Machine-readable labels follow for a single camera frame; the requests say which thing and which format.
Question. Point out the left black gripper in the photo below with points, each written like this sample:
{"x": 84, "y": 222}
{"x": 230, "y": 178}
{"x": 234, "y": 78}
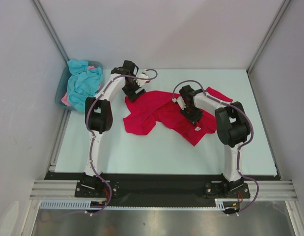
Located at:
{"x": 132, "y": 94}

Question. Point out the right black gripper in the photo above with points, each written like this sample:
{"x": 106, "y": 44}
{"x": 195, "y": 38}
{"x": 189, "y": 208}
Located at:
{"x": 191, "y": 115}

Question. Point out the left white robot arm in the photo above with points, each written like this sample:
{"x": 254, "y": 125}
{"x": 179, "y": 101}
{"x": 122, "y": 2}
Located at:
{"x": 98, "y": 112}

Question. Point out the aluminium frame rail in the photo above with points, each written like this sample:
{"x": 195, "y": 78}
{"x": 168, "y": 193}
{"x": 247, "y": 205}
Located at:
{"x": 65, "y": 189}

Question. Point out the red t shirt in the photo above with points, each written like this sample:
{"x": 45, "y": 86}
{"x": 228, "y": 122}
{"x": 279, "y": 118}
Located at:
{"x": 157, "y": 106}

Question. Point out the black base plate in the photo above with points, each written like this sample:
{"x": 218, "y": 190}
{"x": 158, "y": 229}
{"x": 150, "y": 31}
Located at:
{"x": 148, "y": 190}

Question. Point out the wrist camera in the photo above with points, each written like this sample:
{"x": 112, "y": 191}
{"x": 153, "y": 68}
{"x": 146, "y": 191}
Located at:
{"x": 142, "y": 79}
{"x": 180, "y": 101}

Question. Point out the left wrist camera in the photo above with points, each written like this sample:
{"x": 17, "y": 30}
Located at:
{"x": 142, "y": 79}

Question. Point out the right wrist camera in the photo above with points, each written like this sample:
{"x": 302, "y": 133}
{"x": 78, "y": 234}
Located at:
{"x": 180, "y": 101}

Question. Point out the cyan t shirt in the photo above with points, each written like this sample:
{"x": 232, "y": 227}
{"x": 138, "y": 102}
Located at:
{"x": 81, "y": 83}

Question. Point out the grey plastic bin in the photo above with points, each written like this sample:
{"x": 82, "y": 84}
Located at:
{"x": 80, "y": 79}

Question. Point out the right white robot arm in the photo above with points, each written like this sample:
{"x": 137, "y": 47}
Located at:
{"x": 233, "y": 126}

